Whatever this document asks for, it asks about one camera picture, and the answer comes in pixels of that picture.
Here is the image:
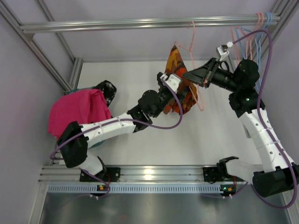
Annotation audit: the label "orange camouflage trousers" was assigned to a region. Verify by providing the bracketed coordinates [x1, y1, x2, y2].
[165, 45, 198, 114]

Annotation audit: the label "pink trousers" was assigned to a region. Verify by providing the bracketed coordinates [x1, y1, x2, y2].
[48, 89, 112, 139]

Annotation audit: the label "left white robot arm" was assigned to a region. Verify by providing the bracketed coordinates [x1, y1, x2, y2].
[57, 73, 182, 178]

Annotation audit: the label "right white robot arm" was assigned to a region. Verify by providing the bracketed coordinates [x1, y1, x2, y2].
[183, 58, 299, 197]

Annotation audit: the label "pink empty hanger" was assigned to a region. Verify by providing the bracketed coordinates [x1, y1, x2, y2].
[236, 12, 265, 60]

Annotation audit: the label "black white patterned garment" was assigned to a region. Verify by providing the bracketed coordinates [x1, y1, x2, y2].
[92, 80, 117, 107]

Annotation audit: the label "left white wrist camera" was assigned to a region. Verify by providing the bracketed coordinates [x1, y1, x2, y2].
[160, 74, 182, 93]

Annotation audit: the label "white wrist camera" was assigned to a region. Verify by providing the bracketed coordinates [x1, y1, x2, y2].
[160, 74, 182, 93]
[216, 42, 234, 62]

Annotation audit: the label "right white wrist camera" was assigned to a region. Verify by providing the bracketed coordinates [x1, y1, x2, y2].
[216, 42, 234, 62]

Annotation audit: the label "aluminium hanging rail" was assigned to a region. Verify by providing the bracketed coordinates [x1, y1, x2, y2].
[19, 13, 281, 34]

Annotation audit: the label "right aluminium frame post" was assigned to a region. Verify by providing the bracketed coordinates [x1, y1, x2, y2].
[223, 0, 299, 139]

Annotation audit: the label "aluminium frame post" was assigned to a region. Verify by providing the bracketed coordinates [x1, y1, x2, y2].
[223, 0, 299, 139]
[0, 0, 83, 92]

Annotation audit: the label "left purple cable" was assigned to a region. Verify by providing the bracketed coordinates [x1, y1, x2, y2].
[49, 79, 184, 161]

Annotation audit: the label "slotted grey cable duct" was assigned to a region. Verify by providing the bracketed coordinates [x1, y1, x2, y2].
[47, 183, 234, 194]

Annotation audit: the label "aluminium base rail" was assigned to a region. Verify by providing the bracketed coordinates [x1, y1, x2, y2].
[38, 164, 264, 184]

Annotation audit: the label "left aluminium frame post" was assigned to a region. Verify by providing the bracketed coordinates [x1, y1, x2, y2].
[0, 0, 83, 92]

